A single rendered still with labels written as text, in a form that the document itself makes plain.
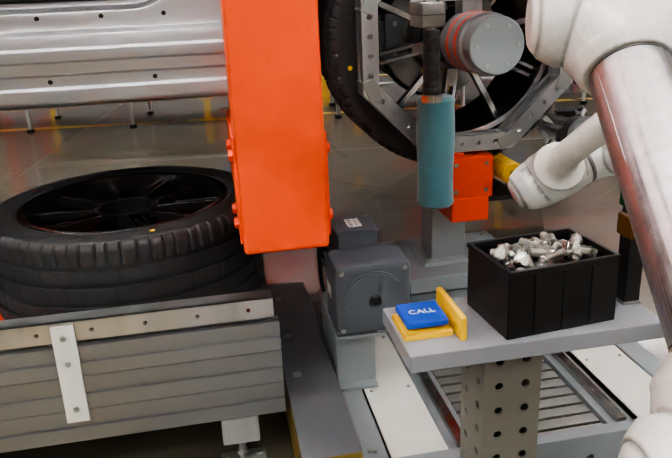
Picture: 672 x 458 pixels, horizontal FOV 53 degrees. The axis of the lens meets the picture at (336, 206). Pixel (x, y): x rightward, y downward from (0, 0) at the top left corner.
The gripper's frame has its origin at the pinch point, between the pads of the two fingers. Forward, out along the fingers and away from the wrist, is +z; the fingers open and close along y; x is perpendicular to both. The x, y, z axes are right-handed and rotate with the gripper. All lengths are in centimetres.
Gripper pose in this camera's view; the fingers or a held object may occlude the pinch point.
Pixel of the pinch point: (541, 118)
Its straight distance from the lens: 183.9
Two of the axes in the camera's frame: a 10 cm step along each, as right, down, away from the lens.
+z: -1.8, -3.0, 9.4
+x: -7.2, -6.0, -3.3
